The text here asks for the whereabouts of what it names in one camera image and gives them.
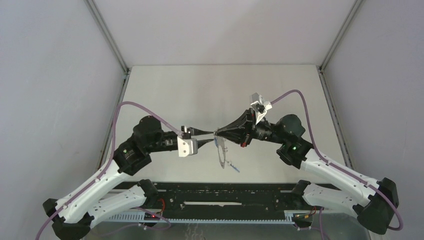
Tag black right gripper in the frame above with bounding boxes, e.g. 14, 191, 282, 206
215, 108, 286, 148

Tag blue key tag with key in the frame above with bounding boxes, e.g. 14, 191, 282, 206
228, 162, 240, 173

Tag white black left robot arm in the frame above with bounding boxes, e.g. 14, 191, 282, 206
43, 115, 210, 240

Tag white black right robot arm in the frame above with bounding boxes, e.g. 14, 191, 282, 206
215, 108, 399, 235

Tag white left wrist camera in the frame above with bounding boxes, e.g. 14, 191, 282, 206
177, 135, 198, 158

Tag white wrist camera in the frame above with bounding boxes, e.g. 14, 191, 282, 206
250, 92, 272, 125
177, 135, 198, 158

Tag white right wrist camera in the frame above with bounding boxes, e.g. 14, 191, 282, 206
250, 92, 272, 125

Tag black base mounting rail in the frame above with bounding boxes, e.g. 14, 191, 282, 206
112, 181, 326, 223

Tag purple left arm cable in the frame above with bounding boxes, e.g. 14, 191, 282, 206
34, 101, 185, 240

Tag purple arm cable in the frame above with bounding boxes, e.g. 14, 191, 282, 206
34, 101, 185, 240
270, 89, 404, 232

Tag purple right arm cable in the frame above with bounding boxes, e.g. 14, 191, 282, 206
270, 89, 404, 232

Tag aluminium frame rail right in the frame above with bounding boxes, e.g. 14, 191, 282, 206
316, 0, 365, 186

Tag aluminium frame rail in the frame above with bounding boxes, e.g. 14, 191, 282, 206
316, 0, 365, 186
84, 0, 131, 165

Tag aluminium frame rail left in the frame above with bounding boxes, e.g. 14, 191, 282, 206
84, 0, 131, 165

